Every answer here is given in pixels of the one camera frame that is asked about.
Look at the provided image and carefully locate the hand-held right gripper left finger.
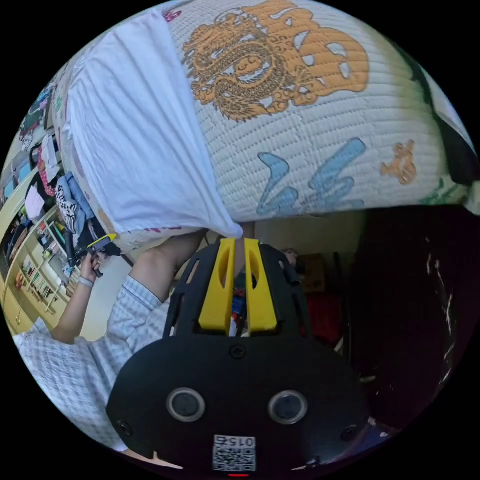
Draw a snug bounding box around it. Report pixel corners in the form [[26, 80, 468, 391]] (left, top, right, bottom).
[[198, 237, 237, 336]]

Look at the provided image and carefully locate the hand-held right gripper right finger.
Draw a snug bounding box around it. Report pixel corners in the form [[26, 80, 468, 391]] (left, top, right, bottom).
[[244, 238, 279, 336]]

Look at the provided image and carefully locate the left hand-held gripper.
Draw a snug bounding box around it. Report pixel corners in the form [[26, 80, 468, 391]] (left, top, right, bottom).
[[66, 233, 122, 279]]

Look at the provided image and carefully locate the white short sleeve shirt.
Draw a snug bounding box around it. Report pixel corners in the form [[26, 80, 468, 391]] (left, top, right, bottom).
[[61, 8, 245, 241]]

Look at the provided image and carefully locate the person's left forearm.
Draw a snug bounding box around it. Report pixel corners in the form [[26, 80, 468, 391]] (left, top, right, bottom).
[[49, 275, 95, 345]]

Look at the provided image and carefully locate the person's left hand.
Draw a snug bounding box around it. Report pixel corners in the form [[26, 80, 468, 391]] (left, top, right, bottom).
[[79, 250, 101, 283]]

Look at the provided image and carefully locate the pile of clothes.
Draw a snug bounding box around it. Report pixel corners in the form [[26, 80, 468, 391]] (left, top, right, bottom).
[[20, 131, 99, 248]]

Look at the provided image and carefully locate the brown carton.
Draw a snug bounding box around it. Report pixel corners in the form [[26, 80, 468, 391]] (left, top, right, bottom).
[[299, 254, 326, 294]]

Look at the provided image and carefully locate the yellow wooden shelf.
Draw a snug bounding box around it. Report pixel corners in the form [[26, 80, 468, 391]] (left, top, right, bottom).
[[0, 159, 82, 336]]

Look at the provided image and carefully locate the person's body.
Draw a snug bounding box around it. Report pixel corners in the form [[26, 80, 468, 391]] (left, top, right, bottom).
[[13, 227, 211, 452]]

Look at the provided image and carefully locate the bed with printed quilt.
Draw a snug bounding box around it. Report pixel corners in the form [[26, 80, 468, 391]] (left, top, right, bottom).
[[47, 0, 480, 251]]

